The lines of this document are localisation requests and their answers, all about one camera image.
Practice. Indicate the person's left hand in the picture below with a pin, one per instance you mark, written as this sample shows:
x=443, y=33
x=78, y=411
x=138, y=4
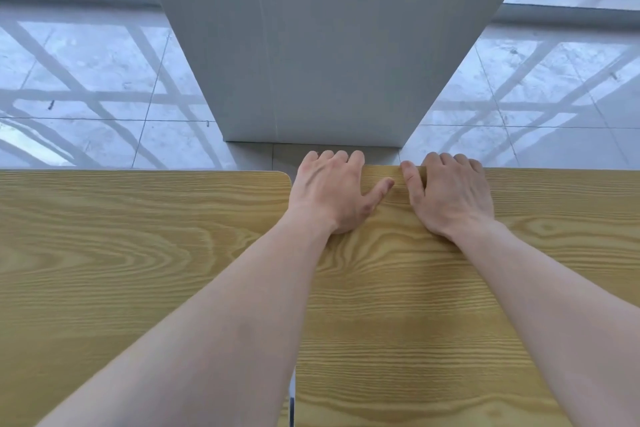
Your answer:
x=325, y=194

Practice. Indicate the person's right hand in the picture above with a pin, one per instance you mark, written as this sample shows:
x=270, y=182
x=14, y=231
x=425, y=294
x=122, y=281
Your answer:
x=452, y=201

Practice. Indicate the person's left middle finger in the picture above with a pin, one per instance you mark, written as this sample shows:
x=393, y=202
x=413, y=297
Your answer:
x=341, y=159

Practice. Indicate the person's right little finger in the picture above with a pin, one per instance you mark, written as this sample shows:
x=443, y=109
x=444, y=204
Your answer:
x=476, y=167

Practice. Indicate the person's right middle finger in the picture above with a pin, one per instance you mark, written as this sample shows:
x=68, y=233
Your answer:
x=446, y=161

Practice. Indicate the person's left thumb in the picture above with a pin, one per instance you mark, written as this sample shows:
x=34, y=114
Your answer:
x=379, y=193

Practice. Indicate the person's right thumb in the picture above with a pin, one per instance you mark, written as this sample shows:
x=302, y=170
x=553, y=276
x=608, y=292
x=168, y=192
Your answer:
x=412, y=181

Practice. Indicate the person's left little finger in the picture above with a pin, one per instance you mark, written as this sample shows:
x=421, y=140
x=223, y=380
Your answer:
x=310, y=160

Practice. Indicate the light wood grain table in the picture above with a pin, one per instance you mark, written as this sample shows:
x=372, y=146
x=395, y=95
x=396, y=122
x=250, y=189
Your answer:
x=110, y=266
x=415, y=316

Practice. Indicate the person's left forearm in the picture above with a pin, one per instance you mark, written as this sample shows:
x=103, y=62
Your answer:
x=225, y=331

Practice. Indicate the person's right forearm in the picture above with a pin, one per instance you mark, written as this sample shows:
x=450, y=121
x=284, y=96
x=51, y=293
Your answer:
x=560, y=316

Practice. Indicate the grey square pillar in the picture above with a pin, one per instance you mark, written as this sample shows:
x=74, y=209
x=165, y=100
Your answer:
x=330, y=41

